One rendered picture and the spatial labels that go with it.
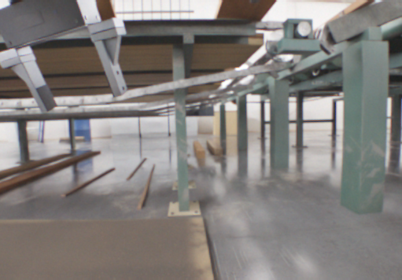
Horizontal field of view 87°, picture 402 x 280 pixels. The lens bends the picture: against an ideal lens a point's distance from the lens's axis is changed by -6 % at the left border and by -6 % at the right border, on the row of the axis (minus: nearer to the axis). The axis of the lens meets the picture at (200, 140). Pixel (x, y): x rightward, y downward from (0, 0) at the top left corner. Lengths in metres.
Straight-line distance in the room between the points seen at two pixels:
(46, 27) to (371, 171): 1.19
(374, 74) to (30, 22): 1.16
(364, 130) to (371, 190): 0.27
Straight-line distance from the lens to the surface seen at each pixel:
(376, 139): 1.20
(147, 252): 0.84
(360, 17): 1.26
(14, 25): 0.41
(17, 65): 0.44
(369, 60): 1.20
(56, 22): 0.37
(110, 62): 0.36
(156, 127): 6.48
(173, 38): 1.09
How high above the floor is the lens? 0.44
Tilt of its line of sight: 5 degrees down
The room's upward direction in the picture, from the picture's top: 2 degrees counter-clockwise
